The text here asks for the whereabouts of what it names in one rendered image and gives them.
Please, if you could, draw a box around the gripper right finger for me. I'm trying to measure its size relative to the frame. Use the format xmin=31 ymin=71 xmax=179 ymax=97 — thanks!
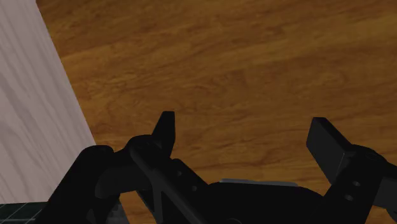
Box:
xmin=305 ymin=116 xmax=397 ymax=224

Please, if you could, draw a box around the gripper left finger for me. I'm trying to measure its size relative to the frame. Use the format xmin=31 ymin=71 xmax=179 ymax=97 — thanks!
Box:
xmin=36 ymin=111 xmax=209 ymax=224

